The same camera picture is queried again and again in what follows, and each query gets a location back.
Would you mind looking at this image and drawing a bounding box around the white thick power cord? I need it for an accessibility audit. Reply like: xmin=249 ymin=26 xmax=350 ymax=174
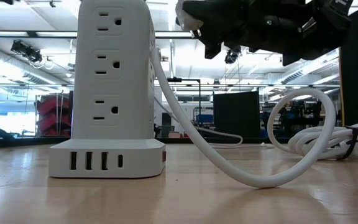
xmin=149 ymin=46 xmax=358 ymax=189

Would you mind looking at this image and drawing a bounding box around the black freestanding board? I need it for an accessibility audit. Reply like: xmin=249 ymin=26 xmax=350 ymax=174
xmin=213 ymin=90 xmax=260 ymax=139

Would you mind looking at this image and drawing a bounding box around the black cable tie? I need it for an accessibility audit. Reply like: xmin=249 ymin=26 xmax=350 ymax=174
xmin=336 ymin=126 xmax=358 ymax=162

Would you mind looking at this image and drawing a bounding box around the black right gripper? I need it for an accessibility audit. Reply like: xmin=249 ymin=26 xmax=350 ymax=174
xmin=181 ymin=0 xmax=323 ymax=67

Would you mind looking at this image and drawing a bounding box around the white power strip tower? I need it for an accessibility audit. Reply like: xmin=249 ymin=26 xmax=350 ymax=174
xmin=48 ymin=0 xmax=167 ymax=179

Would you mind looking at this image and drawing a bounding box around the white USB wall charger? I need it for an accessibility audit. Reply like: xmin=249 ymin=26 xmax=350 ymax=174
xmin=175 ymin=0 xmax=204 ymax=39

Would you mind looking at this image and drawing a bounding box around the black ceiling-hung camera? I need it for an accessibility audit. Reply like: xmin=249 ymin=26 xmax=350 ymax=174
xmin=10 ymin=39 xmax=43 ymax=64
xmin=224 ymin=46 xmax=242 ymax=65

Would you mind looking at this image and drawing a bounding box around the red storage rack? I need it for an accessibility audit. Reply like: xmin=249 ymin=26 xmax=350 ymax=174
xmin=35 ymin=93 xmax=73 ymax=138

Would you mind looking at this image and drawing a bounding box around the black background robot rig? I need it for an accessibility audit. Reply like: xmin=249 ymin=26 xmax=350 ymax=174
xmin=261 ymin=99 xmax=323 ymax=138

